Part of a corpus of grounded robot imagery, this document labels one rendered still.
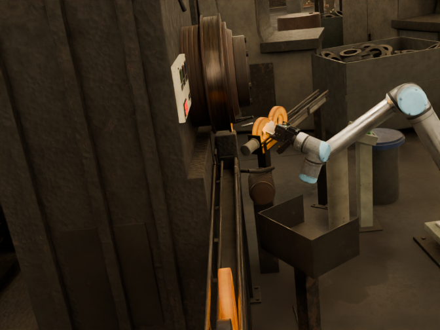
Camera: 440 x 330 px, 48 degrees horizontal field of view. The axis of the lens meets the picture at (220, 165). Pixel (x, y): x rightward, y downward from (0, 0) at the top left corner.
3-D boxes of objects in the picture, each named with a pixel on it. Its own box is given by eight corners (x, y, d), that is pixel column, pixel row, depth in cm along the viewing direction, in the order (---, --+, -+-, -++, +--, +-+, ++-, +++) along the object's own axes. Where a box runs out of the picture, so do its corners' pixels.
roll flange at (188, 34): (188, 152, 186) (169, 23, 170) (197, 118, 230) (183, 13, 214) (215, 149, 186) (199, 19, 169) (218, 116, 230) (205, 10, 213)
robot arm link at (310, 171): (317, 179, 253) (324, 157, 248) (315, 187, 242) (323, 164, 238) (298, 173, 254) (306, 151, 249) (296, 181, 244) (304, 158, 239)
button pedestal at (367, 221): (355, 235, 287) (353, 133, 265) (347, 216, 309) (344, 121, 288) (384, 232, 286) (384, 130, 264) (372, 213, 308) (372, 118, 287)
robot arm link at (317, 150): (321, 165, 236) (327, 146, 232) (298, 155, 242) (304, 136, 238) (328, 161, 244) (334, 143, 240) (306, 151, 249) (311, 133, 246)
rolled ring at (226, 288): (238, 327, 140) (226, 329, 140) (230, 262, 140) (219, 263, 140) (238, 351, 121) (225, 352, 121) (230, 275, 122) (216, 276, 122)
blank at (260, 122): (249, 124, 249) (255, 124, 247) (265, 112, 259) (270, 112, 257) (254, 152, 255) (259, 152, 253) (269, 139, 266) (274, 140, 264)
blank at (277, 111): (265, 112, 259) (271, 112, 257) (279, 101, 270) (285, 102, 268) (269, 139, 266) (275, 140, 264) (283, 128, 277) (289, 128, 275)
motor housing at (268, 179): (258, 277, 259) (247, 183, 240) (256, 255, 279) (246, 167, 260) (283, 275, 258) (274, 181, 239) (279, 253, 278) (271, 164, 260)
